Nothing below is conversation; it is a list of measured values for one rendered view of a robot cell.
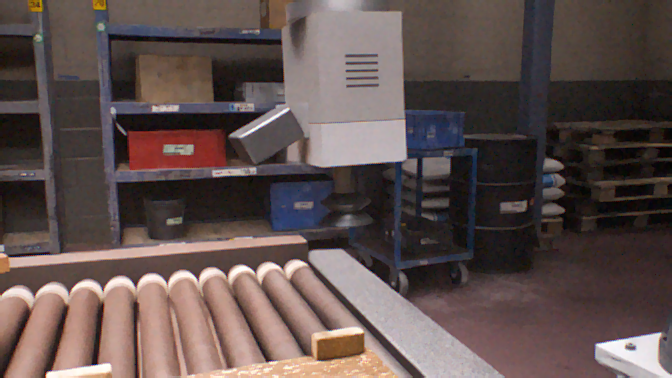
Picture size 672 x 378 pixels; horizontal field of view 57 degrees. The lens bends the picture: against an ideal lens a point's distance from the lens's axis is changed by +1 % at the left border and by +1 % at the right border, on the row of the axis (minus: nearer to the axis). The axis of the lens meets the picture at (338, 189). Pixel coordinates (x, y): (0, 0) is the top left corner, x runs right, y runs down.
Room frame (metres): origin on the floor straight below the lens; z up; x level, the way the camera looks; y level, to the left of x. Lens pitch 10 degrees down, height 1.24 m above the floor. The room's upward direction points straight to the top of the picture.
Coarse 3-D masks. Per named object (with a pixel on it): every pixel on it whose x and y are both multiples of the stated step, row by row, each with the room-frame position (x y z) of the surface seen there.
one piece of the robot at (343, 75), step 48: (336, 0) 0.43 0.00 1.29; (384, 0) 0.45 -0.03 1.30; (288, 48) 0.48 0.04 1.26; (336, 48) 0.42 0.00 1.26; (384, 48) 0.43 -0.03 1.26; (288, 96) 0.48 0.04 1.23; (336, 96) 0.42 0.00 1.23; (384, 96) 0.43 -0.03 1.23; (240, 144) 0.42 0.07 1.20; (288, 144) 0.43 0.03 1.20; (336, 144) 0.42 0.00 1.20; (384, 144) 0.43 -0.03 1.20; (336, 192) 0.46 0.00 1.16
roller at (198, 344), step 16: (176, 272) 1.02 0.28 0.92; (176, 288) 0.95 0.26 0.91; (192, 288) 0.94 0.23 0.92; (176, 304) 0.89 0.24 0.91; (192, 304) 0.86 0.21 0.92; (192, 320) 0.80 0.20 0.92; (192, 336) 0.75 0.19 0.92; (208, 336) 0.75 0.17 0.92; (192, 352) 0.71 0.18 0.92; (208, 352) 0.70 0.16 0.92; (192, 368) 0.67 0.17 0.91; (208, 368) 0.66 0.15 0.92
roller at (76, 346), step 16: (80, 288) 0.93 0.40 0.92; (96, 288) 0.94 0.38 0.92; (80, 304) 0.86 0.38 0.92; (96, 304) 0.89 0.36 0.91; (80, 320) 0.80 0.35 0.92; (96, 320) 0.84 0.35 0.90; (64, 336) 0.76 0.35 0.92; (80, 336) 0.75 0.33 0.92; (64, 352) 0.70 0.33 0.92; (80, 352) 0.71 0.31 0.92; (64, 368) 0.66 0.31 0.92
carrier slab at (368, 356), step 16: (368, 352) 0.66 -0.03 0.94; (240, 368) 0.62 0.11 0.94; (256, 368) 0.62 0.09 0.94; (272, 368) 0.62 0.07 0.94; (288, 368) 0.62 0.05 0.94; (304, 368) 0.62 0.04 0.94; (320, 368) 0.62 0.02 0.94; (336, 368) 0.62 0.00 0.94; (352, 368) 0.62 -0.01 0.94; (368, 368) 0.62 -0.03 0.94; (384, 368) 0.62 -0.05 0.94
